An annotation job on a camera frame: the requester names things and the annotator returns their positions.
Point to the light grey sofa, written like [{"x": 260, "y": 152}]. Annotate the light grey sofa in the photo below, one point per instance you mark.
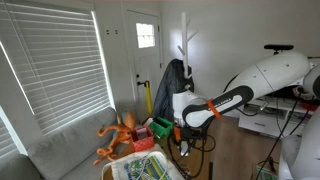
[{"x": 63, "y": 150}]

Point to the red mesh basket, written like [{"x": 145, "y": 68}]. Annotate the red mesh basket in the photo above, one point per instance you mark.
[{"x": 144, "y": 144}]

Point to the small wooden table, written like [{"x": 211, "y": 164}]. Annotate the small wooden table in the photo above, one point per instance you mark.
[{"x": 160, "y": 145}]

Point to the green plastic bin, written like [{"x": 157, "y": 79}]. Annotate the green plastic bin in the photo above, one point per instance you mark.
[{"x": 161, "y": 127}]

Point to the small purple box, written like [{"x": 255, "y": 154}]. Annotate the small purple box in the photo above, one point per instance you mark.
[{"x": 142, "y": 133}]

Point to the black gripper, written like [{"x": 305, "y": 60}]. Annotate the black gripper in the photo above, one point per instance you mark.
[{"x": 191, "y": 133}]

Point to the orange octopus plush toy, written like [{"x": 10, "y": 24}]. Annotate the orange octopus plush toy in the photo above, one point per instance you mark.
[{"x": 118, "y": 133}]

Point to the small colourful toy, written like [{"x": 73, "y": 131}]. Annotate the small colourful toy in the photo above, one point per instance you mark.
[{"x": 185, "y": 170}]

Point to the black camera on stand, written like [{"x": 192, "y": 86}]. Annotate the black camera on stand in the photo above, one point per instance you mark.
[{"x": 278, "y": 47}]

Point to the printed white tote bag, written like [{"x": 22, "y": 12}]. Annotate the printed white tote bag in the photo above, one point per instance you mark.
[{"x": 143, "y": 168}]

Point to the white coat rack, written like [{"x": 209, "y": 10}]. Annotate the white coat rack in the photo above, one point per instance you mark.
[{"x": 185, "y": 50}]

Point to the dark grey jacket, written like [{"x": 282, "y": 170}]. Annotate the dark grey jacket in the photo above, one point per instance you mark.
[{"x": 166, "y": 93}]

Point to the white remote control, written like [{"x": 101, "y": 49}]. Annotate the white remote control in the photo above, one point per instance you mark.
[{"x": 184, "y": 149}]

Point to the white door with window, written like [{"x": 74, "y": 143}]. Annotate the white door with window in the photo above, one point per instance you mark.
[{"x": 146, "y": 63}]

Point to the wide white window blind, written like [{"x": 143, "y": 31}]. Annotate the wide white window blind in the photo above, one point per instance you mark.
[{"x": 56, "y": 66}]

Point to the orange camera mount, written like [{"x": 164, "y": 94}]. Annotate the orange camera mount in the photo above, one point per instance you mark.
[{"x": 177, "y": 133}]

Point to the white low cabinet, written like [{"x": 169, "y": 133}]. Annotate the white low cabinet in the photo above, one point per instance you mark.
[{"x": 263, "y": 125}]

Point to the green circuit board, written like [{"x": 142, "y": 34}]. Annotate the green circuit board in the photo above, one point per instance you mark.
[{"x": 265, "y": 173}]

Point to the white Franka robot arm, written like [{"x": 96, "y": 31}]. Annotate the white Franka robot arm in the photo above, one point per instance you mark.
[{"x": 276, "y": 73}]

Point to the black flat bar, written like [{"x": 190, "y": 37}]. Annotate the black flat bar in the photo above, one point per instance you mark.
[{"x": 211, "y": 170}]

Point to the narrow white window blind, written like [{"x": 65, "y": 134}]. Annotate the narrow white window blind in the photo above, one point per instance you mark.
[{"x": 6, "y": 140}]

